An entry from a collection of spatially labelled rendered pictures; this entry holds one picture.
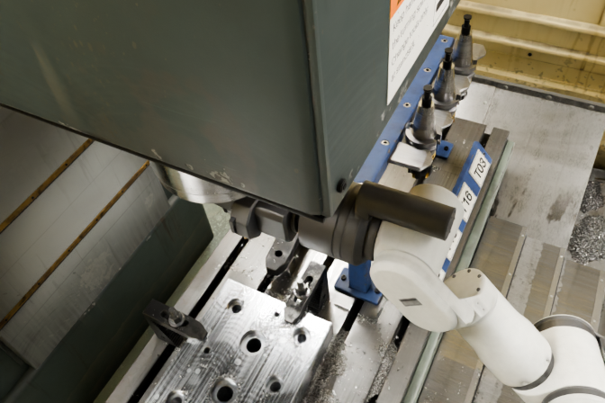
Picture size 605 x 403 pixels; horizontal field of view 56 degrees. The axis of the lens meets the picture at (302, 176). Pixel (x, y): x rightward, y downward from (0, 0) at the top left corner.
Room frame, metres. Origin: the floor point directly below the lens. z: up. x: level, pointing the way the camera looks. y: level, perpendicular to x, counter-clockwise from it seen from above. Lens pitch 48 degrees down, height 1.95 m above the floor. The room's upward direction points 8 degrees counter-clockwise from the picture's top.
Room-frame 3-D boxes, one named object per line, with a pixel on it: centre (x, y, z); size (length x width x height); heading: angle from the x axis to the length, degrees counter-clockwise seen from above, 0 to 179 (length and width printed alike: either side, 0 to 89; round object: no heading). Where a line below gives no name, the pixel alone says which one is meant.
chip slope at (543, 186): (1.01, -0.27, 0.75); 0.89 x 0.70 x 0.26; 57
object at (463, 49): (0.90, -0.35, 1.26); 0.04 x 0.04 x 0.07
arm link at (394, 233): (0.36, -0.10, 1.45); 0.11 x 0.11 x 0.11; 57
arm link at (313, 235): (0.41, 0.01, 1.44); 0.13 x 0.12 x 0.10; 147
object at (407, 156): (0.67, -0.20, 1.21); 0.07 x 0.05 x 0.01; 57
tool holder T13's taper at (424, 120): (0.71, -0.23, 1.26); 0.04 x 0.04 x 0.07
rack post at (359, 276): (0.61, -0.09, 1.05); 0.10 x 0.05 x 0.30; 57
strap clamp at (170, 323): (0.53, 0.27, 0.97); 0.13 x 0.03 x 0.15; 57
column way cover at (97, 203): (0.71, 0.46, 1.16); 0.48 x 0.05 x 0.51; 147
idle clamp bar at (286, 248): (0.75, 0.03, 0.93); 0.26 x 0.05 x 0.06; 152
